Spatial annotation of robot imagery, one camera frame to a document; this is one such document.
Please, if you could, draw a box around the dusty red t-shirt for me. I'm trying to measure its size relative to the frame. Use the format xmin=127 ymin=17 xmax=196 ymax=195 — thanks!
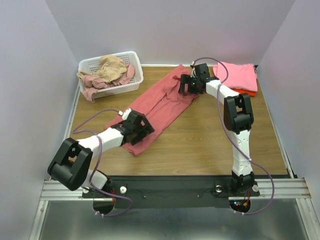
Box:
xmin=103 ymin=64 xmax=201 ymax=158

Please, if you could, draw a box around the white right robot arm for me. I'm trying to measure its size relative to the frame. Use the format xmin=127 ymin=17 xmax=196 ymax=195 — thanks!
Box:
xmin=178 ymin=63 xmax=255 ymax=193

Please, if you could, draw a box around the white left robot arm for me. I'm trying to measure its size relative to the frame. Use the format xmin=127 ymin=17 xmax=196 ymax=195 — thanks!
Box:
xmin=47 ymin=108 xmax=155 ymax=200

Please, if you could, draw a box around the folded light pink t-shirt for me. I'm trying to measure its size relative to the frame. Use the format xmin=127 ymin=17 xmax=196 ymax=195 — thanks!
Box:
xmin=223 ymin=62 xmax=258 ymax=92

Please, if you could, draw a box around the folded orange t-shirt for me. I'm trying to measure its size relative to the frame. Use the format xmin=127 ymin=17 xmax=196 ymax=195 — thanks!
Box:
xmin=232 ymin=88 xmax=257 ymax=97

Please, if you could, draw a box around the white plastic laundry basket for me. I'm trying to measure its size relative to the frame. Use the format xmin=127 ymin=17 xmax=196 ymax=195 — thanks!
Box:
xmin=76 ymin=51 xmax=144 ymax=102

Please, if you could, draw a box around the mauve pink t-shirt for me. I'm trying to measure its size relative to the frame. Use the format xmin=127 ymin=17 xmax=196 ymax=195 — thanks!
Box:
xmin=81 ymin=64 xmax=135 ymax=102

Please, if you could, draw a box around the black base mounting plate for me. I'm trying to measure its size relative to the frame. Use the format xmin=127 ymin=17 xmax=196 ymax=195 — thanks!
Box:
xmin=81 ymin=175 xmax=263 ymax=210

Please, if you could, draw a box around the beige t-shirt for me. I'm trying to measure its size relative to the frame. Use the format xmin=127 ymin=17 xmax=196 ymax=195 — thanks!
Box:
xmin=76 ymin=55 xmax=127 ymax=83

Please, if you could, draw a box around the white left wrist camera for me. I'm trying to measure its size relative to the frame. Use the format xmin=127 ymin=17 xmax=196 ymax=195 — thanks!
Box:
xmin=117 ymin=108 xmax=132 ymax=120

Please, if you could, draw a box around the aluminium table frame rail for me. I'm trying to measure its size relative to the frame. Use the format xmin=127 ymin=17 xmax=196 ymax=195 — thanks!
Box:
xmin=39 ymin=84 xmax=312 ymax=201

